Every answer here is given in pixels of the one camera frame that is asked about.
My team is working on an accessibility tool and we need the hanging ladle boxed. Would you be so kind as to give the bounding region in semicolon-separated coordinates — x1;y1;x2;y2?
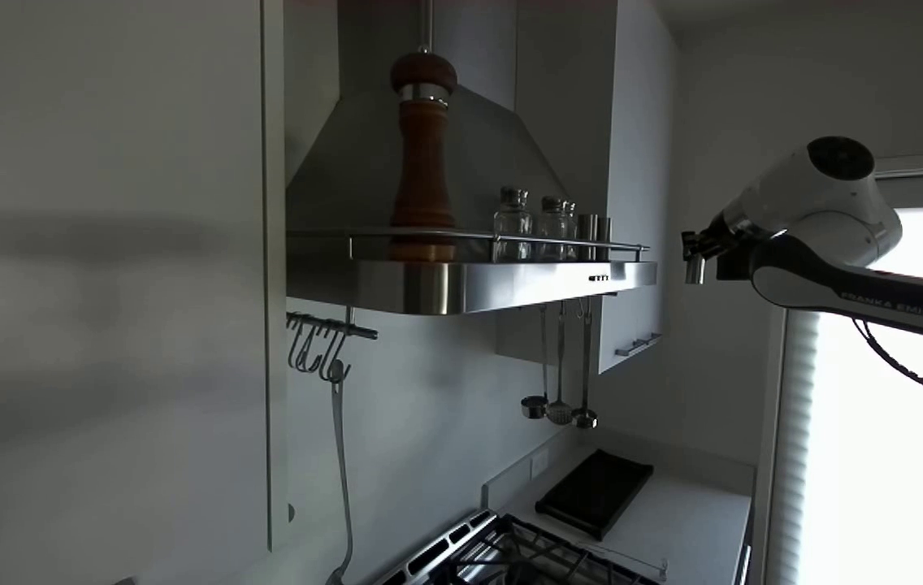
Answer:
522;309;550;420

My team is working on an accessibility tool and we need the stainless steel range hood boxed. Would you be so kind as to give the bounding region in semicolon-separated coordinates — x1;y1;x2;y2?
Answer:
285;0;659;315

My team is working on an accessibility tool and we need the white window blind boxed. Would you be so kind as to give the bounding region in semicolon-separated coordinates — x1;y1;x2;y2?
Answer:
769;203;923;585

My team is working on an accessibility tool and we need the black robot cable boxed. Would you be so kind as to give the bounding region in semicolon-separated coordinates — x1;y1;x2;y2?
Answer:
850;315;923;407

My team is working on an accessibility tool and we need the hanging utensil hook rack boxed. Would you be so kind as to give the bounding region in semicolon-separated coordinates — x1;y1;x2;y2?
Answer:
285;313;377;384

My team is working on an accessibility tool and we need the black griddle tray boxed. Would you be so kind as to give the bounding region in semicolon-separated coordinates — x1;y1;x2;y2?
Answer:
536;452;653;539

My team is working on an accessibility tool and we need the hanging pasta spoon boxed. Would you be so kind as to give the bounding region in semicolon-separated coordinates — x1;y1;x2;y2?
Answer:
572;302;598;429

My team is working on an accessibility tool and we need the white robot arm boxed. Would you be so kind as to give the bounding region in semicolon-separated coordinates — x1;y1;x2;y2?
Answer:
684;135;923;334

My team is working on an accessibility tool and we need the glass spice bottle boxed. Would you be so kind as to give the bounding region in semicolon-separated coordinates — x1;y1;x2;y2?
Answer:
491;187;532;260
536;199;578;260

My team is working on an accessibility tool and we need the white upper cabinet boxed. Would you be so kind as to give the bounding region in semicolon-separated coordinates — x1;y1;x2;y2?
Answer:
517;0;678;373

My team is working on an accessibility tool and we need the stainless steel gas stove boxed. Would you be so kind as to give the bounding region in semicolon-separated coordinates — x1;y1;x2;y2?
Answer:
372;510;663;585

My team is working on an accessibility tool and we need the hanging spatula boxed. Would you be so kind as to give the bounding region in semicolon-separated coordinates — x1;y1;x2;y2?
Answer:
550;305;572;425

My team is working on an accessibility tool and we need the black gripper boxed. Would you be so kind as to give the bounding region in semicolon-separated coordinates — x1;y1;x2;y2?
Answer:
684;218;751;287

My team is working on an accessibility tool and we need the wooden pepper mill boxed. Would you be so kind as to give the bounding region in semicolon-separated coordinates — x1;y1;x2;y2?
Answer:
392;53;459;260

